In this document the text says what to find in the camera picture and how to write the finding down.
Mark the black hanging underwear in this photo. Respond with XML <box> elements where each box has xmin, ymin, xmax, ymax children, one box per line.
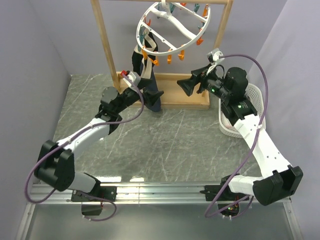
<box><xmin>131</xmin><ymin>45</ymin><xmax>144</xmax><ymax>76</ymax></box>

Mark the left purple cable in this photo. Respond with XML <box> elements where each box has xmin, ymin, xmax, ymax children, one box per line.
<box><xmin>24</xmin><ymin>73</ymin><xmax>145</xmax><ymax>222</ymax></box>

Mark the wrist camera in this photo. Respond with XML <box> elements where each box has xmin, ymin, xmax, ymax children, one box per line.
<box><xmin>206</xmin><ymin>48</ymin><xmax>224</xmax><ymax>75</ymax></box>
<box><xmin>120</xmin><ymin>70</ymin><xmax>141</xmax><ymax>87</ymax></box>

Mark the orange clip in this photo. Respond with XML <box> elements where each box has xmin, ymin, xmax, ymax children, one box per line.
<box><xmin>141</xmin><ymin>49</ymin><xmax>148</xmax><ymax>60</ymax></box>
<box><xmin>178</xmin><ymin>50</ymin><xmax>185</xmax><ymax>61</ymax></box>
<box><xmin>196</xmin><ymin>36</ymin><xmax>204</xmax><ymax>46</ymax></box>
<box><xmin>167</xmin><ymin>54</ymin><xmax>172</xmax><ymax>65</ymax></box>
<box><xmin>149</xmin><ymin>57</ymin><xmax>160</xmax><ymax>66</ymax></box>

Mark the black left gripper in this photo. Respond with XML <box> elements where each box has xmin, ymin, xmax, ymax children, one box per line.
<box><xmin>114</xmin><ymin>77</ymin><xmax>164</xmax><ymax>114</ymax></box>

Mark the wooden hanger stand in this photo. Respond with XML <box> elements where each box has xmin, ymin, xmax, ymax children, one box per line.
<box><xmin>91</xmin><ymin>0</ymin><xmax>233</xmax><ymax>110</ymax></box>

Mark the aluminium mounting rail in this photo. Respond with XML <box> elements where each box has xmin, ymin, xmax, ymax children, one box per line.
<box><xmin>16</xmin><ymin>182</ymin><xmax>303</xmax><ymax>240</ymax></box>

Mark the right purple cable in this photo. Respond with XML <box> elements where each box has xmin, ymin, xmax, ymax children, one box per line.
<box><xmin>204</xmin><ymin>53</ymin><xmax>269</xmax><ymax>219</ymax></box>

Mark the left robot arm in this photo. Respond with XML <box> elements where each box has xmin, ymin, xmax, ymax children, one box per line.
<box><xmin>32</xmin><ymin>73</ymin><xmax>164</xmax><ymax>201</ymax></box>

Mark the white perforated laundry basket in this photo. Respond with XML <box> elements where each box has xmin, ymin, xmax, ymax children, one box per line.
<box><xmin>218</xmin><ymin>83</ymin><xmax>266</xmax><ymax>139</ymax></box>

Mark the white round clip hanger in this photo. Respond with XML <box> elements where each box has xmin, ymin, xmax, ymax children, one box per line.
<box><xmin>135</xmin><ymin>0</ymin><xmax>212</xmax><ymax>57</ymax></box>

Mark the navy blue underwear beige waistband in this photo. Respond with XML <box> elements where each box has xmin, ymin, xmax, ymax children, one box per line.
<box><xmin>138</xmin><ymin>32</ymin><xmax>163</xmax><ymax>113</ymax></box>

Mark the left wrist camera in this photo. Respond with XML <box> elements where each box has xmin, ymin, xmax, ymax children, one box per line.
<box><xmin>120</xmin><ymin>70</ymin><xmax>141</xmax><ymax>87</ymax></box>

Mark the purple cable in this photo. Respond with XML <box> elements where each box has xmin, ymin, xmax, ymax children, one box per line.
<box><xmin>204</xmin><ymin>53</ymin><xmax>269</xmax><ymax>219</ymax></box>
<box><xmin>24</xmin><ymin>73</ymin><xmax>145</xmax><ymax>222</ymax></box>

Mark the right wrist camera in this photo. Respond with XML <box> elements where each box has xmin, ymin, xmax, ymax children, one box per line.
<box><xmin>206</xmin><ymin>48</ymin><xmax>224</xmax><ymax>75</ymax></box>

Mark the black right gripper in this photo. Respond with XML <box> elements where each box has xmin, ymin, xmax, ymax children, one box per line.
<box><xmin>177</xmin><ymin>63</ymin><xmax>231</xmax><ymax>102</ymax></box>

